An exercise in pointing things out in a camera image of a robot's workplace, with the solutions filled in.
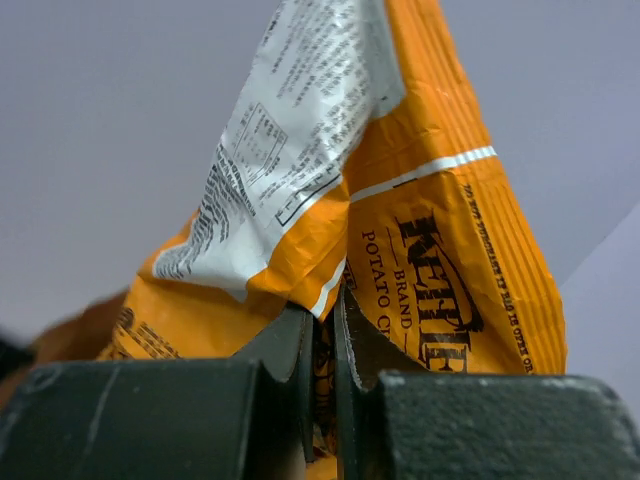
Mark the yellow Kettle chips bag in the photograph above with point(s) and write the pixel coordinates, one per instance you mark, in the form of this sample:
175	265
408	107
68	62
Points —
356	155

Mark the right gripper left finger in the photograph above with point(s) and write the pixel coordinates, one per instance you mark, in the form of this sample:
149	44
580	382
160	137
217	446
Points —
247	416

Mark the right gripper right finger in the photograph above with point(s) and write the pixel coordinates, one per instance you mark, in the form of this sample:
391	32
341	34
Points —
395	420

